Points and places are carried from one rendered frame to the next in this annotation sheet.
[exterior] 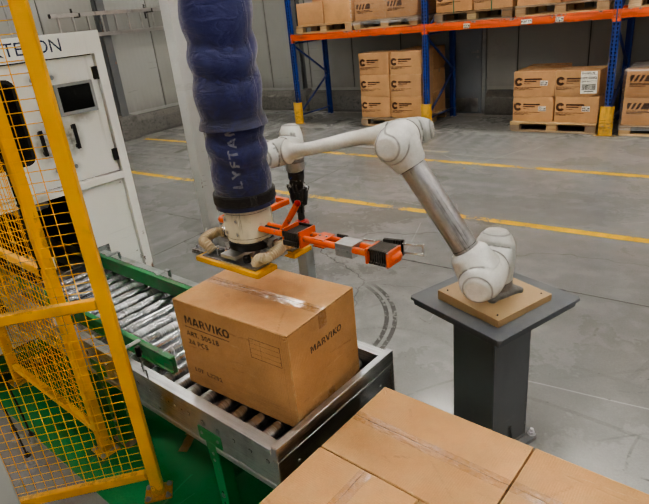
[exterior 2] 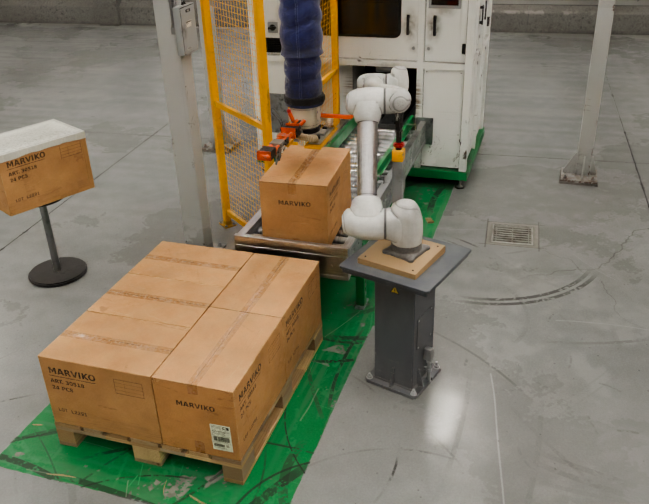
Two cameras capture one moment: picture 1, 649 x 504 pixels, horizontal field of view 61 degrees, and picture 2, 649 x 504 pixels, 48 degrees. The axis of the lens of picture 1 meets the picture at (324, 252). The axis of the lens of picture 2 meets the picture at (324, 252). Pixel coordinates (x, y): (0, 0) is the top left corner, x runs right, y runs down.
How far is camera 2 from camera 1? 3.59 m
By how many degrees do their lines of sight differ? 59
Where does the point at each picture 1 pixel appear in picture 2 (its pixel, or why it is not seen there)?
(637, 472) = (402, 455)
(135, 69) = not seen: outside the picture
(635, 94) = not seen: outside the picture
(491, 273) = (349, 216)
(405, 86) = not seen: outside the picture
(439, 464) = (253, 289)
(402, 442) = (267, 275)
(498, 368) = (379, 306)
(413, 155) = (357, 113)
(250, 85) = (294, 32)
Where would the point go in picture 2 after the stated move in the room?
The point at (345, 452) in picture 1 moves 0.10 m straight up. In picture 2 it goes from (252, 260) to (250, 244)
